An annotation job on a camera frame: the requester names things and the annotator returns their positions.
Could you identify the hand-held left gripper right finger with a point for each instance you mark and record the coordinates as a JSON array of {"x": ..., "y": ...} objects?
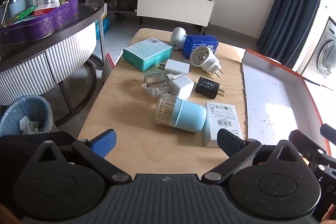
[{"x": 229, "y": 144}]

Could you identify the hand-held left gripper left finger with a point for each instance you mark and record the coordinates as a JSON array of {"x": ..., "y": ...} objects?
[{"x": 105, "y": 142}]

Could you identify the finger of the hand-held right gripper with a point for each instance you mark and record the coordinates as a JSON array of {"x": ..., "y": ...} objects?
[
  {"x": 328, "y": 130},
  {"x": 307, "y": 144}
]

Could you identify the white barcode box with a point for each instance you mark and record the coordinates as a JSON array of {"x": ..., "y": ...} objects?
[{"x": 220, "y": 113}]

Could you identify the light blue toothpick jar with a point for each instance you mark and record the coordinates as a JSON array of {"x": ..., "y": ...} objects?
[{"x": 186, "y": 115}]

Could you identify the orange white cardboard box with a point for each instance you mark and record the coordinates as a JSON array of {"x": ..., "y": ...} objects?
[{"x": 273, "y": 103}]

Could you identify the black charger adapter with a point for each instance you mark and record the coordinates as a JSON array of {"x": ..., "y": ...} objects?
[{"x": 207, "y": 87}]

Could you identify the small white charger adapter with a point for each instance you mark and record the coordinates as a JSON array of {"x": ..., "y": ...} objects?
[{"x": 182, "y": 87}]

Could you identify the clear liquid refill bottle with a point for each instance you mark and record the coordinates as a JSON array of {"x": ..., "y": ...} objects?
[{"x": 155, "y": 85}]

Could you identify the white round plug-in device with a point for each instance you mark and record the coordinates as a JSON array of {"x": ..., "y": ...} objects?
[{"x": 207, "y": 61}]

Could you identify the large white charger adapter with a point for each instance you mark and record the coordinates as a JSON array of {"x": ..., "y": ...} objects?
[{"x": 177, "y": 67}]

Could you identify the teal cardboard box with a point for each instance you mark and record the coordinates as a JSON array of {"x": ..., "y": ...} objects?
[{"x": 147, "y": 52}]

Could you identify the white mosquito repellent heater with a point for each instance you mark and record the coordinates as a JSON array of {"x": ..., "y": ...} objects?
[{"x": 177, "y": 39}]

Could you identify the person's right hand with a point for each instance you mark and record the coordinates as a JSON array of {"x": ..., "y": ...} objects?
[{"x": 330, "y": 217}]

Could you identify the blue trash bin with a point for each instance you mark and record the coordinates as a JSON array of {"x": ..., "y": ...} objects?
[{"x": 39, "y": 108}]

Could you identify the white washing machine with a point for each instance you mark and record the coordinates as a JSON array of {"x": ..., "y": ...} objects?
[{"x": 325, "y": 56}]

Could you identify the round dark white-ribbed table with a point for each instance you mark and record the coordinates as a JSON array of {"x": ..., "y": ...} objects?
[{"x": 52, "y": 56}]

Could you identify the dark blue curtain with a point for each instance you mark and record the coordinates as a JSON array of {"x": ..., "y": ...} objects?
[{"x": 288, "y": 3}]

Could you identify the purple patterned gift box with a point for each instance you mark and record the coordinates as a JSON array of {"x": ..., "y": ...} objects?
[{"x": 39, "y": 26}]

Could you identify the red white medicine box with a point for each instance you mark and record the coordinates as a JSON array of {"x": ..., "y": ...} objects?
[{"x": 46, "y": 12}]

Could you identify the white board on legs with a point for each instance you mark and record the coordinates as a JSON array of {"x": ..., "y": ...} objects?
[{"x": 174, "y": 7}]

